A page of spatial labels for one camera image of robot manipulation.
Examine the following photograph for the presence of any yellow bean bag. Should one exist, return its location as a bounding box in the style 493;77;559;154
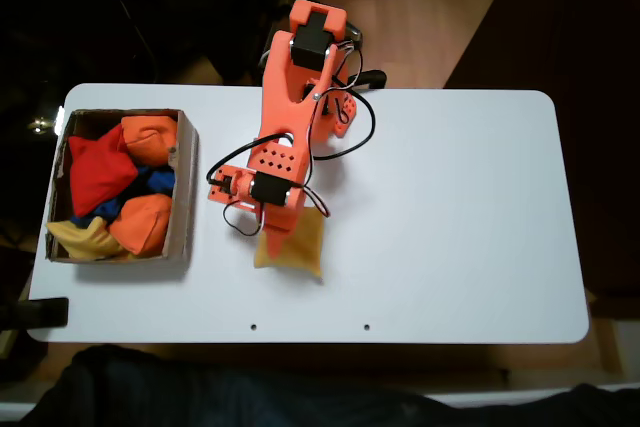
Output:
45;216;136;262
252;205;326;279

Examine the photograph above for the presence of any cardboard box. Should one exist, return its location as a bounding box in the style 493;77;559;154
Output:
44;107;200;266

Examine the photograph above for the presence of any blue bean bag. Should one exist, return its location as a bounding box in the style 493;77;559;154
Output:
69;164;177;228

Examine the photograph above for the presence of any orange bean bag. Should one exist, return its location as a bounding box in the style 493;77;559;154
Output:
107;193;175;256
120;115;180;168

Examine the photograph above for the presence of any red bean bag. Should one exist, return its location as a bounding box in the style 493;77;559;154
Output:
67;122;140;219

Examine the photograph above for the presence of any person's body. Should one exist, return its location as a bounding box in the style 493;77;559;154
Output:
19;344;640;427

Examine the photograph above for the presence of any black table clamp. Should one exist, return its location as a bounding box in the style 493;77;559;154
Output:
0;296;70;331

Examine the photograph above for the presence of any orange camera mount with camera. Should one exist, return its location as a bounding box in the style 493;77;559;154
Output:
205;164;261;211

